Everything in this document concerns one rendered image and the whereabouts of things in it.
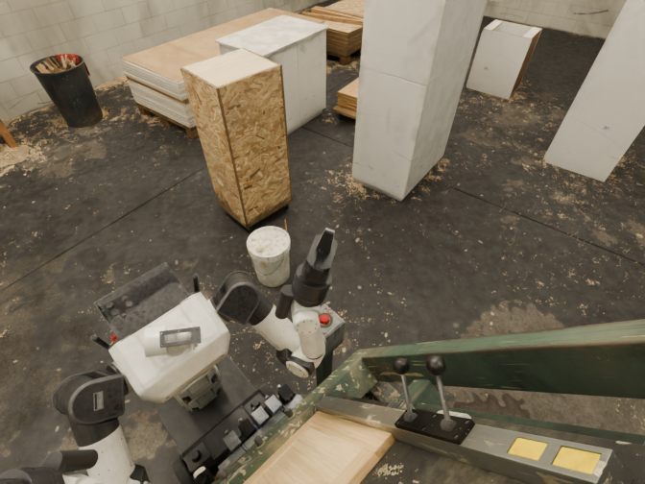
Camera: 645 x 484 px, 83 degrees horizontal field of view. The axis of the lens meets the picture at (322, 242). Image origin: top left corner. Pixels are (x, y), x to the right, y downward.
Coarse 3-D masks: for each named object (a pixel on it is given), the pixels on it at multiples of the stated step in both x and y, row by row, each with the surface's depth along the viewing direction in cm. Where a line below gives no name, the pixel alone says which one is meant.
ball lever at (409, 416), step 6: (396, 360) 77; (402, 360) 77; (396, 366) 76; (402, 366) 76; (408, 366) 76; (396, 372) 77; (402, 372) 76; (402, 378) 77; (402, 384) 76; (408, 396) 76; (408, 402) 75; (408, 408) 75; (408, 414) 75; (414, 414) 74; (408, 420) 74
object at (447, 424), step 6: (432, 354) 67; (426, 360) 67; (432, 360) 66; (438, 360) 66; (444, 360) 67; (426, 366) 67; (432, 366) 66; (438, 366) 65; (444, 366) 66; (432, 372) 66; (438, 372) 65; (438, 378) 66; (438, 384) 66; (444, 396) 65; (444, 402) 65; (444, 408) 65; (444, 414) 65; (444, 420) 65; (450, 420) 64; (444, 426) 64; (450, 426) 63
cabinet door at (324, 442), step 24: (312, 432) 111; (336, 432) 99; (360, 432) 90; (384, 432) 83; (288, 456) 107; (312, 456) 97; (336, 456) 88; (360, 456) 81; (264, 480) 103; (288, 480) 93; (312, 480) 85; (336, 480) 78; (360, 480) 76
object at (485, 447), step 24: (336, 408) 109; (360, 408) 98; (384, 408) 89; (408, 432) 73; (480, 432) 59; (504, 432) 56; (456, 456) 63; (480, 456) 56; (504, 456) 52; (552, 456) 47; (600, 456) 43; (528, 480) 50; (552, 480) 46; (576, 480) 42; (600, 480) 40; (624, 480) 42
